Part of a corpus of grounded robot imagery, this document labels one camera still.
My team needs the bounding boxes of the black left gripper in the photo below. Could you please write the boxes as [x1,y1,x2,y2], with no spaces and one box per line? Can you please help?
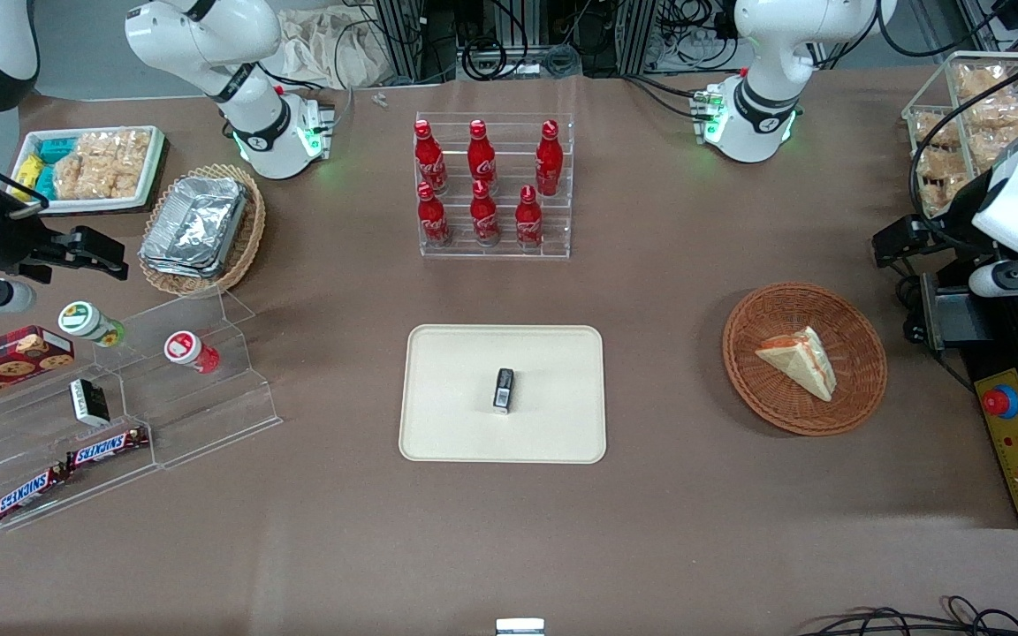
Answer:
[872,170,998,268]

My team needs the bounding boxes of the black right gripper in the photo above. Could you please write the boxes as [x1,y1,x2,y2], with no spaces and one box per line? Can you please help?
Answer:
[0,190,130,284]

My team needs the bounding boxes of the triangular sandwich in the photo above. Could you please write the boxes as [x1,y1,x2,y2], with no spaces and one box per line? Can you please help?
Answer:
[755,326,839,403]

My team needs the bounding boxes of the white rectangular snack tray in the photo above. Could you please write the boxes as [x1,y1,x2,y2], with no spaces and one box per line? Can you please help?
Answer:
[11,125,166,216]

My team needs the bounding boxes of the oval wicker basket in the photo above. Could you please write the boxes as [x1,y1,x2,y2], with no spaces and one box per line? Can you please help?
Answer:
[138,163,267,299]

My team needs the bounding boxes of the round brown wicker basket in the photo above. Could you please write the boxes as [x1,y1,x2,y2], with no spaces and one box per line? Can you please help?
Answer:
[722,282,888,437]

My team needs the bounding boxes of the beige plastic tray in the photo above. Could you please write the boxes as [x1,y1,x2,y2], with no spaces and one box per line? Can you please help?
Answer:
[399,324,607,465]

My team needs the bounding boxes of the clear bag of crackers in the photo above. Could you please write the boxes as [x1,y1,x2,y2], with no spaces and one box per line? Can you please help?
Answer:
[923,181,969,219]
[956,64,1012,100]
[915,147,974,185]
[913,112,961,149]
[969,128,1018,170]
[969,95,1018,130]

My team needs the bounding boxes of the green lidded cup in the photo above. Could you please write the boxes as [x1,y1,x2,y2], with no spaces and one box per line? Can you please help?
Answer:
[57,300,127,348]

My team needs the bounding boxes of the clear rice cracker bag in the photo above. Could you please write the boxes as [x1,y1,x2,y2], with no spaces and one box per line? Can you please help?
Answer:
[53,129,153,201]

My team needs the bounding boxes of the stacked aluminium foil trays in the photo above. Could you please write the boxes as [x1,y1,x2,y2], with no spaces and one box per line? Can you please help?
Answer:
[139,176,251,280]

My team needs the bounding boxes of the red lidded cup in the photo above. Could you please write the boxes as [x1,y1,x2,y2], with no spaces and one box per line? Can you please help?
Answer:
[163,329,221,375]

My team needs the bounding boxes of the black machine housing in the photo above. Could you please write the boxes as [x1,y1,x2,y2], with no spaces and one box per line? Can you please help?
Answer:
[919,265,1018,531]

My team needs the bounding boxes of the red cookie box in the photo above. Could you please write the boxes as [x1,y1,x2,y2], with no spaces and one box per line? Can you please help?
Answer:
[0,324,76,410]

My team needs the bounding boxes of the black and white small box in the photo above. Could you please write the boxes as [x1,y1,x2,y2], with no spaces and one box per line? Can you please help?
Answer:
[69,377,111,428]

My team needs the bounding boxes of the clear acrylic step display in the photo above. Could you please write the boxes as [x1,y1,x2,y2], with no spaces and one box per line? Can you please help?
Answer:
[0,290,284,532]

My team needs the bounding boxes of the snickers chocolate bar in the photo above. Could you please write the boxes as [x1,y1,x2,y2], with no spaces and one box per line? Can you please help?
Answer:
[0,465,72,523]
[65,427,150,470]

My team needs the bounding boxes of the beige cloth bag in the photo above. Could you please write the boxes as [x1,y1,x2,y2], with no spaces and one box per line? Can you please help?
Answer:
[277,7,391,91]

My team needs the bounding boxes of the red cola bottle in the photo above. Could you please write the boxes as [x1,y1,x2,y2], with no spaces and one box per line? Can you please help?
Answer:
[514,185,546,250]
[417,182,452,248]
[414,119,448,196]
[467,119,498,196]
[469,179,501,247]
[535,119,565,197]

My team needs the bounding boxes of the clear acrylic bottle rack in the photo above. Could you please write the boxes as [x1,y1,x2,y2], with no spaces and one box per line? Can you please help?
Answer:
[414,112,576,260]

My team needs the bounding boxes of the black power cable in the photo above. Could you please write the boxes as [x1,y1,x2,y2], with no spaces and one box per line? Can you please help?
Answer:
[894,265,927,347]

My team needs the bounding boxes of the white wire rack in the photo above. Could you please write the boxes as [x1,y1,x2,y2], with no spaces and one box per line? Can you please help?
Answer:
[902,50,1018,222]

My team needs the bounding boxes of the black floor cables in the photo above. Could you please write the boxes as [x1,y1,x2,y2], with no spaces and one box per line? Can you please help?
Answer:
[796,595,1018,636]

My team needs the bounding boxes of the aluminium frame with cables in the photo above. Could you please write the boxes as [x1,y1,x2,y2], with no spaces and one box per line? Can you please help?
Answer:
[346,0,740,82]

